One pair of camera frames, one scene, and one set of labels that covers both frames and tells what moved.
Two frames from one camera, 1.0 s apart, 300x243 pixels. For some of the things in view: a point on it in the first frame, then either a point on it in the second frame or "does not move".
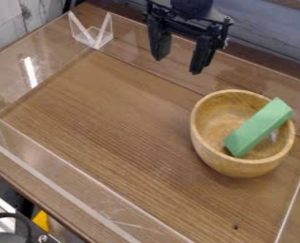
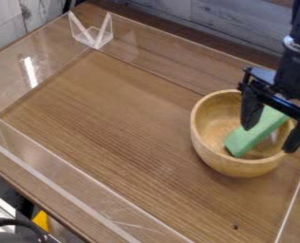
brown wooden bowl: x=220 y=113 does not move
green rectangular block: x=256 y=130 does not move
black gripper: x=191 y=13 → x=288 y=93
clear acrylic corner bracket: x=93 y=37 does not move
